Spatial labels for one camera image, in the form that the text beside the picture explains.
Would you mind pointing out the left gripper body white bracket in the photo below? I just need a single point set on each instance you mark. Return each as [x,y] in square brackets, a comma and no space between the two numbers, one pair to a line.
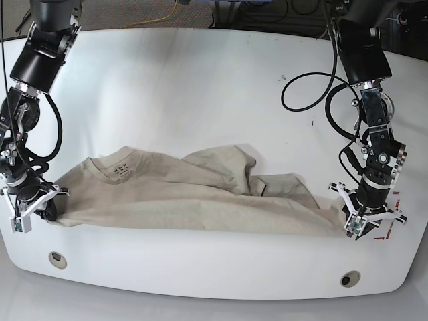
[356,207]

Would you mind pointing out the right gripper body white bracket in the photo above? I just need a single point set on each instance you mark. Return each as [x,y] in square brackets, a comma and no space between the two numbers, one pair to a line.
[28,199]

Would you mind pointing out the beige t-shirt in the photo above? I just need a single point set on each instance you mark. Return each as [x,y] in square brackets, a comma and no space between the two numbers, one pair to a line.
[208,190]

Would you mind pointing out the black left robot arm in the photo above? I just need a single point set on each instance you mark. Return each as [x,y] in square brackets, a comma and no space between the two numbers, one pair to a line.
[360,62]

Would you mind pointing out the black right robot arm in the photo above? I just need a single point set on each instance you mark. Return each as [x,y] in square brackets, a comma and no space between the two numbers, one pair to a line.
[53,32]

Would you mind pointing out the red tape rectangle marking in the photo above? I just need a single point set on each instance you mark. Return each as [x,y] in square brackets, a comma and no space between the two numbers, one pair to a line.
[383,232]

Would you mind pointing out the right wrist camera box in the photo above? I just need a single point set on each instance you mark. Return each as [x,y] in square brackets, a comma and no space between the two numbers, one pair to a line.
[21,224]

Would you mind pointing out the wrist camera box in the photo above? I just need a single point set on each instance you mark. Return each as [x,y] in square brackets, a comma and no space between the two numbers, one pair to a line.
[355,224]
[21,224]

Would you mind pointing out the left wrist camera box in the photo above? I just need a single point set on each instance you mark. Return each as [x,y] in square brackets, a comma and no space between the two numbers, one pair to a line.
[355,224]

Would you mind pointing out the left table cable grommet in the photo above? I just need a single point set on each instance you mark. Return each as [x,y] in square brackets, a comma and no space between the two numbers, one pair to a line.
[57,260]

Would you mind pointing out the table cable grommet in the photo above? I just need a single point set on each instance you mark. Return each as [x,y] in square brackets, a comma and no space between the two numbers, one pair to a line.
[350,279]
[57,260]

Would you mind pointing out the right table cable grommet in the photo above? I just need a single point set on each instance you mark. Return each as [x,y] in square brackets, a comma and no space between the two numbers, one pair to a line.
[350,279]

